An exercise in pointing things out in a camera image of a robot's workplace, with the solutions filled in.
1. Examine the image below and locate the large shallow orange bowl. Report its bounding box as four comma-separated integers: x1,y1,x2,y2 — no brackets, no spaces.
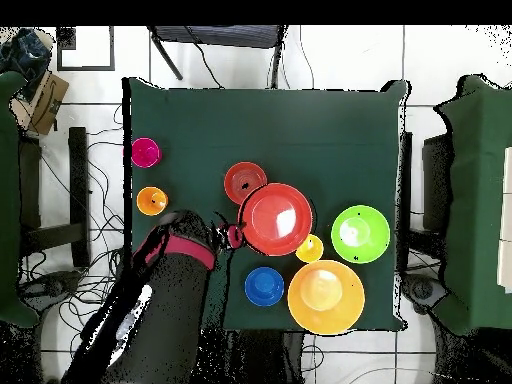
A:
238,182,314,257

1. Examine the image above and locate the small orange bowl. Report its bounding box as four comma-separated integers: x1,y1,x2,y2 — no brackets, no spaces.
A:
223,161,269,206

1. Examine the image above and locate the dark blue bowl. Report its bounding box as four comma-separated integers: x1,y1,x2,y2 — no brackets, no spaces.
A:
244,266,286,308

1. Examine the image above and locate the yellow cup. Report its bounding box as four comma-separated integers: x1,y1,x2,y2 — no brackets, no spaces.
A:
294,234,325,264

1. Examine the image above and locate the orange cup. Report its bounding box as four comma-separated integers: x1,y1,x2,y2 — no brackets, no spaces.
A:
136,186,170,217

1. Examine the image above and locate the large yellow bowl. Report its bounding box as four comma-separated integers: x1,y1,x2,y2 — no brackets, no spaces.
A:
286,259,366,336

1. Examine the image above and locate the dark green tablecloth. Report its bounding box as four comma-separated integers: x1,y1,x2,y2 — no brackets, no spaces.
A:
121,76,409,333

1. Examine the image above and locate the pink cup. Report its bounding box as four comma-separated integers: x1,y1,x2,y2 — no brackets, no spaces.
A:
131,137,163,169

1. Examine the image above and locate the green bowl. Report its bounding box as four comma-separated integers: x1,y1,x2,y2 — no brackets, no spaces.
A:
330,204,392,265

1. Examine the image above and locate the black table stand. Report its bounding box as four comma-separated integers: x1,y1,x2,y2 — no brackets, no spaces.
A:
399,131,454,257
18,126,92,268

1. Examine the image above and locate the grey base foot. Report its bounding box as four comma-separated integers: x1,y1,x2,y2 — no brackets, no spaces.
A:
21,270,83,299
400,272,448,314

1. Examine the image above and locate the cardboard box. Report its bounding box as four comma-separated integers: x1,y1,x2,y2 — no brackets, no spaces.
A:
9,70,70,136

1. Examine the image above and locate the green covered side table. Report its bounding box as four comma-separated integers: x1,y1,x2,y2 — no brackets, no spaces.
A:
0,70,40,329
433,74,512,336

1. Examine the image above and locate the white board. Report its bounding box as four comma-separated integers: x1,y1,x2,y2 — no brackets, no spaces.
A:
496,146,512,295

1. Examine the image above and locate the dark blue bag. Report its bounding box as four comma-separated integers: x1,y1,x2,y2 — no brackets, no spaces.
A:
0,28,53,101

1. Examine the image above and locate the black floor cable tangle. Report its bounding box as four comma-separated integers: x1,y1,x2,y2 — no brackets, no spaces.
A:
19,103,130,357

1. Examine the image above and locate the black square frame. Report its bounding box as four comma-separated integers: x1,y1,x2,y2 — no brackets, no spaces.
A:
56,26,116,72

